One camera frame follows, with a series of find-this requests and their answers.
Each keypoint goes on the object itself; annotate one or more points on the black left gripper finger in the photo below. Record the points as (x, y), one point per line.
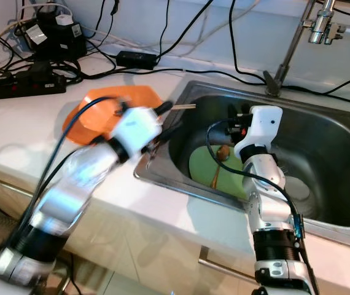
(163, 138)
(166, 107)

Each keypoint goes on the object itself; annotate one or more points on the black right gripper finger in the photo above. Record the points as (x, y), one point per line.
(246, 110)
(233, 111)

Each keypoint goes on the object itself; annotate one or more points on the orange square bowl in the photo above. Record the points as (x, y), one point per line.
(113, 120)

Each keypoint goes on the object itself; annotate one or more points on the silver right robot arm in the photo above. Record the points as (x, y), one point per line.
(267, 209)

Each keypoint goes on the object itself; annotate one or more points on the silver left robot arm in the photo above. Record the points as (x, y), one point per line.
(77, 190)

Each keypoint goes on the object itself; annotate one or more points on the white kitchen cabinet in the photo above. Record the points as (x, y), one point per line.
(163, 246)

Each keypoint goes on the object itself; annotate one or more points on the wooden chopstick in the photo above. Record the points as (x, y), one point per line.
(186, 107)

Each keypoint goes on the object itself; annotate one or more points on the brown wooden spoon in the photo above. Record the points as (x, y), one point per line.
(224, 151)

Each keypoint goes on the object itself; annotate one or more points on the chrome faucet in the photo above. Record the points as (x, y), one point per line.
(272, 83)

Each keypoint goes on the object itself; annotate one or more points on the green plate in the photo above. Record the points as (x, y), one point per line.
(206, 172)

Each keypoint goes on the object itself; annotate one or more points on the black power adapter brick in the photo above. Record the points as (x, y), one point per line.
(135, 59)

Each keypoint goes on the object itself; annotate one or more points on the orange round plate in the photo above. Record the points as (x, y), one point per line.
(73, 126)

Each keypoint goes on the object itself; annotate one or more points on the stainless steel sink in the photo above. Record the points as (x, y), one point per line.
(334, 147)

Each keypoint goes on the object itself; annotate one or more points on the black charger box with labels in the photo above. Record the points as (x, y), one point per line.
(58, 40)

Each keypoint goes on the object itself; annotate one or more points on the black power strip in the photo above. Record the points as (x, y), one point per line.
(15, 86)

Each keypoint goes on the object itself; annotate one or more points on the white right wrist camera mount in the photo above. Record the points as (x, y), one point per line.
(267, 126)

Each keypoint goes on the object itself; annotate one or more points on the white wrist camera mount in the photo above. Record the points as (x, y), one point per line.
(267, 126)
(138, 126)

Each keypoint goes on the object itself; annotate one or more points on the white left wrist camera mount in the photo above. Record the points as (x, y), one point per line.
(138, 126)

